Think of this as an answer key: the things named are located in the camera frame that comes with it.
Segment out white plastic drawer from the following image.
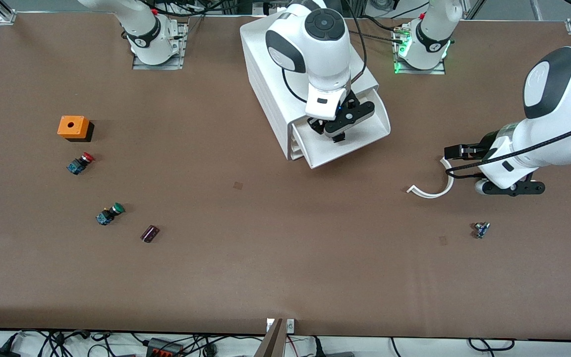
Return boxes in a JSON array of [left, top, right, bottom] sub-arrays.
[[291, 87, 391, 170]]

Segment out white curved plastic strip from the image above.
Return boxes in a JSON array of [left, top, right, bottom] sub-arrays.
[[407, 157, 455, 199]]

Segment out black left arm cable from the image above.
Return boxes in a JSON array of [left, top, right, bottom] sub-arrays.
[[445, 117, 571, 179]]

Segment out white drawer cabinet frame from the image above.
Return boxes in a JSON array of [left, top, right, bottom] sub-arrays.
[[240, 14, 380, 162]]

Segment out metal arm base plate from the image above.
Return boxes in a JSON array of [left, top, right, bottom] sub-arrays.
[[394, 22, 449, 75], [133, 20, 188, 70]]

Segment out black looped floor cable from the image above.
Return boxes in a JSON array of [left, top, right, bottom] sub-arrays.
[[466, 338, 516, 353]]

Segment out grey camera support post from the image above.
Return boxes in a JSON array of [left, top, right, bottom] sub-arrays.
[[253, 319, 287, 357]]

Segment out green push button switch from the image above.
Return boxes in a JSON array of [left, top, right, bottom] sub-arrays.
[[96, 202, 125, 226]]

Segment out red push button switch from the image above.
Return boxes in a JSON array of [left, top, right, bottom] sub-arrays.
[[66, 152, 95, 175]]

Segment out orange button enclosure box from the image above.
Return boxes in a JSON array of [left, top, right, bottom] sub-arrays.
[[57, 116, 94, 143]]

